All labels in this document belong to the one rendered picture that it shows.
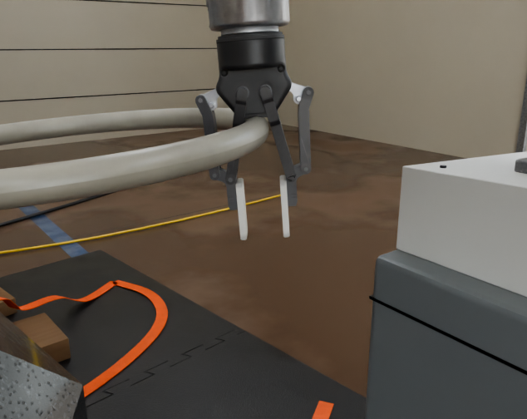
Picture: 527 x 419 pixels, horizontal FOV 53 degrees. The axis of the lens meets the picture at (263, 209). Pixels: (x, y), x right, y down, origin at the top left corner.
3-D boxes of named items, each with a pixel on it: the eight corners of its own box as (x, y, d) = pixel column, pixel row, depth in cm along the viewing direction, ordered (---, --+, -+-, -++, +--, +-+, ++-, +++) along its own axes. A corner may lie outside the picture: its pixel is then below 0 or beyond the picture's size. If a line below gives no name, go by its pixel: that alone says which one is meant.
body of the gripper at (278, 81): (288, 30, 62) (292, 110, 64) (214, 36, 62) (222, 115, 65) (289, 27, 54) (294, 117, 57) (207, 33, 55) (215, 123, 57)
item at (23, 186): (-352, 220, 46) (-366, 188, 46) (29, 133, 91) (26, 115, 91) (148, 227, 32) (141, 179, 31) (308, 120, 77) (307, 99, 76)
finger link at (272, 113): (257, 86, 62) (268, 82, 62) (287, 175, 65) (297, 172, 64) (256, 88, 58) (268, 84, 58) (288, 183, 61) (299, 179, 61)
